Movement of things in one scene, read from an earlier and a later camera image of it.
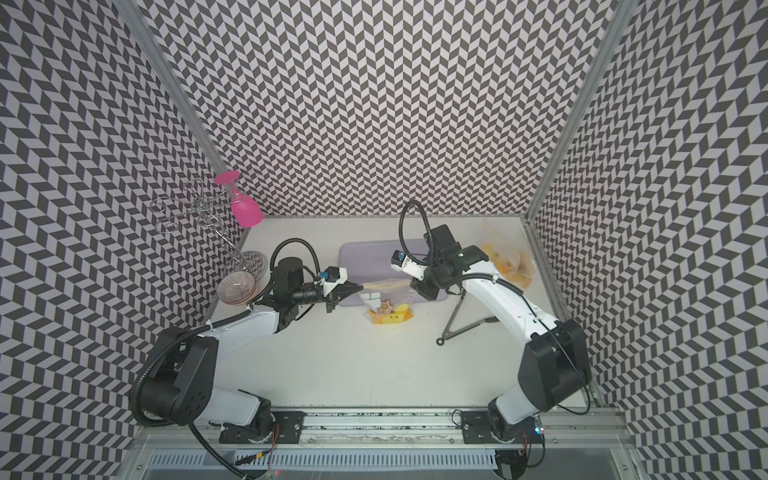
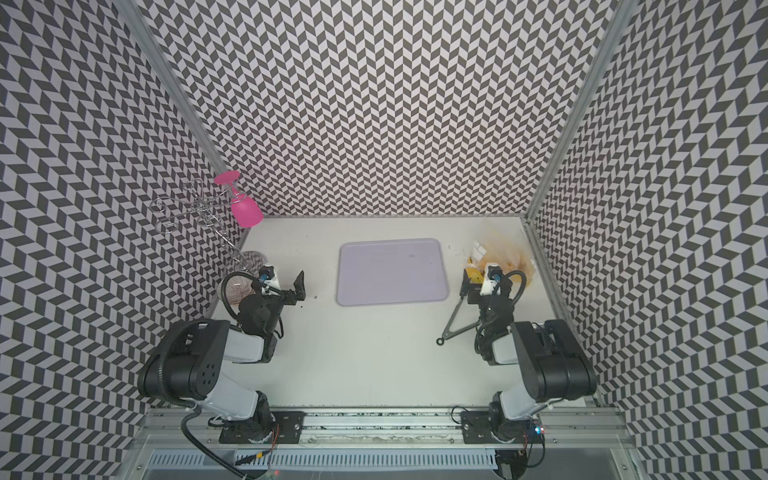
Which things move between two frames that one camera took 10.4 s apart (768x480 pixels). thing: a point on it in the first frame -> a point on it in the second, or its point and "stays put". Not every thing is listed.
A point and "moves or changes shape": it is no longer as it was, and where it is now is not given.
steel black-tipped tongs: [448, 333] stays put
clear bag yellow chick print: [388, 301] moves or changes shape
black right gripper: [421, 286] -> [475, 290]
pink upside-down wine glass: [246, 212] stays put
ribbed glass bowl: [236, 288] stays put
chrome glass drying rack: [192, 206] stays put
